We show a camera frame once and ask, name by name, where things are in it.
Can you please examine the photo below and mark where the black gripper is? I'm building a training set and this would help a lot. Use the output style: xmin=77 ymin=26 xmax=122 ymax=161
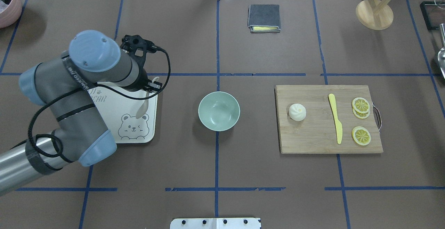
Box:
xmin=121 ymin=35 xmax=162 ymax=92

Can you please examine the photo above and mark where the white ceramic spoon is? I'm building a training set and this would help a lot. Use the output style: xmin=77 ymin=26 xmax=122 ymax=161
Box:
xmin=136 ymin=76 xmax=160 ymax=119

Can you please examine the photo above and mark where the white steamed bun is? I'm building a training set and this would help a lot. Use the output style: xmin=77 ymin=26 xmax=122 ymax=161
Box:
xmin=288 ymin=103 xmax=307 ymax=122

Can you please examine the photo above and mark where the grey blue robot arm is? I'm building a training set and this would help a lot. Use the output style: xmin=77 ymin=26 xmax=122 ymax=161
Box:
xmin=0 ymin=30 xmax=166 ymax=195

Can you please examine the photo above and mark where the mint green bowl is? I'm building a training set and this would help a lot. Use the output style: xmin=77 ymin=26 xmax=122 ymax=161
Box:
xmin=198 ymin=91 xmax=241 ymax=131

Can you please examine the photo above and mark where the pink ice bowl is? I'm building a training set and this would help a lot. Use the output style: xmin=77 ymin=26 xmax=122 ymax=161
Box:
xmin=0 ymin=0 xmax=22 ymax=28

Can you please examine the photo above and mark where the white bear serving tray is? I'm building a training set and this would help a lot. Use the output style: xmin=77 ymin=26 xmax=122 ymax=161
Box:
xmin=88 ymin=83 xmax=158 ymax=144

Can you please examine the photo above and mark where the grey yellow folded cloth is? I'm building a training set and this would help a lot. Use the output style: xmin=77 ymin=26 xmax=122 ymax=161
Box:
xmin=247 ymin=4 xmax=281 ymax=33

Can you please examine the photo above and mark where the bamboo cutting board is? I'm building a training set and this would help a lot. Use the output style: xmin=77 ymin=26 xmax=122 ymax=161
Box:
xmin=275 ymin=85 xmax=383 ymax=154

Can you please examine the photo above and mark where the yellow plastic knife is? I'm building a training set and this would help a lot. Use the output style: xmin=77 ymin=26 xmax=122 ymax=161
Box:
xmin=328 ymin=93 xmax=343 ymax=145

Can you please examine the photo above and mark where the upper lemon slice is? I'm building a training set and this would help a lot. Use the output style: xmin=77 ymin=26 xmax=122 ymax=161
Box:
xmin=351 ymin=97 xmax=371 ymax=114

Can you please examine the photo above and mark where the hidden middle lemon slice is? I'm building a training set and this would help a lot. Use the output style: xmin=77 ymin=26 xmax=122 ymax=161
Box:
xmin=353 ymin=109 xmax=370 ymax=119

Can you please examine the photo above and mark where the wooden mug tree stand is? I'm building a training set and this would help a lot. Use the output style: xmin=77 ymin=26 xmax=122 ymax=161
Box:
xmin=355 ymin=0 xmax=394 ymax=31

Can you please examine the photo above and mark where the lower lemon slice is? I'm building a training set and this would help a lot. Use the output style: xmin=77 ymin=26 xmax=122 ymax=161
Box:
xmin=351 ymin=126 xmax=371 ymax=146

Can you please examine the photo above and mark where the dark framed tray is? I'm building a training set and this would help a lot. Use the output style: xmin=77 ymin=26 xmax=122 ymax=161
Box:
xmin=420 ymin=1 xmax=445 ymax=31

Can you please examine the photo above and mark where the steel scoop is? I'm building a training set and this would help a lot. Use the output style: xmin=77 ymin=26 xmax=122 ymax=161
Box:
xmin=437 ymin=23 xmax=445 ymax=78

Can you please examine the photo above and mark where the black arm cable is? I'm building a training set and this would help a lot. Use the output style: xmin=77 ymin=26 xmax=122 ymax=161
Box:
xmin=27 ymin=47 xmax=171 ymax=171

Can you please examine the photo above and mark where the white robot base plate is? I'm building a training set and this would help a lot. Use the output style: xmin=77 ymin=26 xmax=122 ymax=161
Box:
xmin=170 ymin=218 xmax=262 ymax=229

